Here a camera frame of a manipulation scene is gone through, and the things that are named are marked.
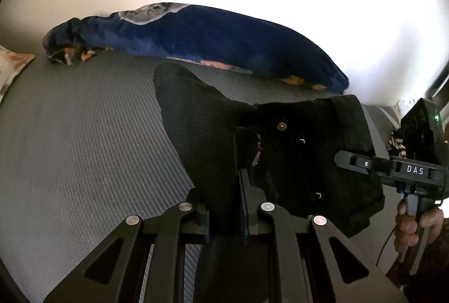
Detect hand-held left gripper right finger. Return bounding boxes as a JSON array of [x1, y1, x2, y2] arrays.
[[239, 170, 409, 303]]

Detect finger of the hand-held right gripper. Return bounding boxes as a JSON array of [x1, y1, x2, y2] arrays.
[[334, 150, 375, 172]]

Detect blue printed blanket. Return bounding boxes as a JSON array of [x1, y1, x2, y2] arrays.
[[43, 2, 350, 95]]

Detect person's right forearm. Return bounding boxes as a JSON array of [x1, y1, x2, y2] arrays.
[[388, 215, 449, 303]]

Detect floral pillow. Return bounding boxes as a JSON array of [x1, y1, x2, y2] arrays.
[[0, 45, 36, 104]]

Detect grey textured mattress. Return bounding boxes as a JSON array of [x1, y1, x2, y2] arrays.
[[0, 52, 404, 303]]

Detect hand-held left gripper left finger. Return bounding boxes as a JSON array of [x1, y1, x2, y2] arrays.
[[43, 189, 211, 303]]

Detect brown patterned cloth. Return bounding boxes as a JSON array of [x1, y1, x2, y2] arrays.
[[388, 129, 407, 160]]

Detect person's right hand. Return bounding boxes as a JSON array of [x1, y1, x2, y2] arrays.
[[393, 199, 445, 254]]

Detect black pants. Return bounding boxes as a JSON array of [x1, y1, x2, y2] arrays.
[[153, 62, 385, 303]]

